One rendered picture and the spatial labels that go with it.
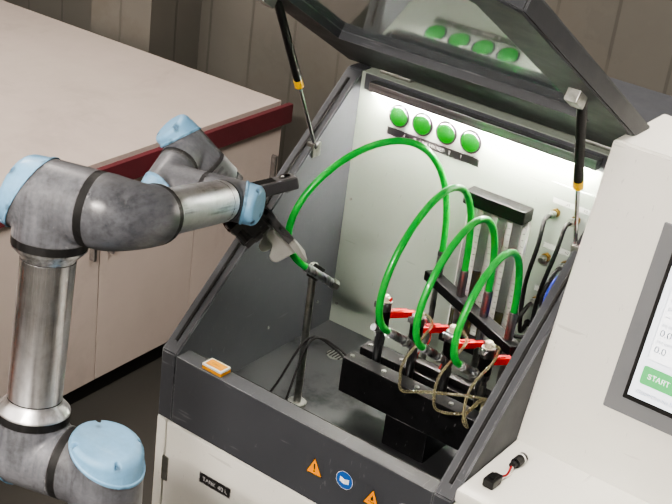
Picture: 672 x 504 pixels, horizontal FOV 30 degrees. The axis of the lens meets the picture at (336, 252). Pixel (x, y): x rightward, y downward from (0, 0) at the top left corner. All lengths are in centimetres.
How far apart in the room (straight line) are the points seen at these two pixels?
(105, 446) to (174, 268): 219
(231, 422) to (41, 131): 164
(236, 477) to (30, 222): 89
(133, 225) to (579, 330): 88
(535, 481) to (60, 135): 210
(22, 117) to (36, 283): 213
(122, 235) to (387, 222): 107
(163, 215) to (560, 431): 89
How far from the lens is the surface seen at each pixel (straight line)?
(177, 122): 229
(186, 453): 265
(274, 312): 278
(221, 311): 261
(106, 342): 401
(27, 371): 198
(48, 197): 186
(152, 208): 185
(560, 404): 235
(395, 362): 256
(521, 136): 253
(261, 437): 247
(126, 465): 197
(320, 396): 269
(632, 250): 226
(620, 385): 230
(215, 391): 251
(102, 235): 183
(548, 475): 232
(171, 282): 415
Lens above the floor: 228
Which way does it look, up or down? 26 degrees down
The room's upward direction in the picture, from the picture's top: 8 degrees clockwise
